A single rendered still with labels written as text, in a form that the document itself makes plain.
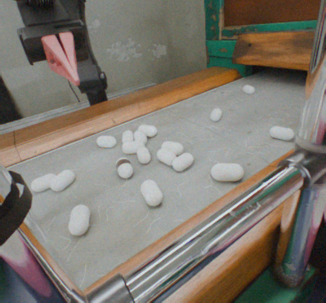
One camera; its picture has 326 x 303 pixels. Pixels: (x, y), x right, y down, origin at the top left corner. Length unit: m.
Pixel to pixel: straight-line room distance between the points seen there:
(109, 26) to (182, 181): 2.23
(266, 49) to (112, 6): 2.02
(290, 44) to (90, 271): 0.53
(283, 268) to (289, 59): 0.42
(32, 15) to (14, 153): 0.23
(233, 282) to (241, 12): 0.63
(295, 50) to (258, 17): 0.16
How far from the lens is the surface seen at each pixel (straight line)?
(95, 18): 2.41
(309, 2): 0.61
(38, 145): 0.47
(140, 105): 0.51
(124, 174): 0.30
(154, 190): 0.25
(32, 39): 0.42
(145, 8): 2.59
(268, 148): 0.35
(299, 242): 0.20
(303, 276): 0.24
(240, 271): 0.21
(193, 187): 0.28
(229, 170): 0.27
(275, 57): 0.57
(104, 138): 0.39
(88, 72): 0.72
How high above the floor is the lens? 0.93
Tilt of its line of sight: 29 degrees down
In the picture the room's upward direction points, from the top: 9 degrees counter-clockwise
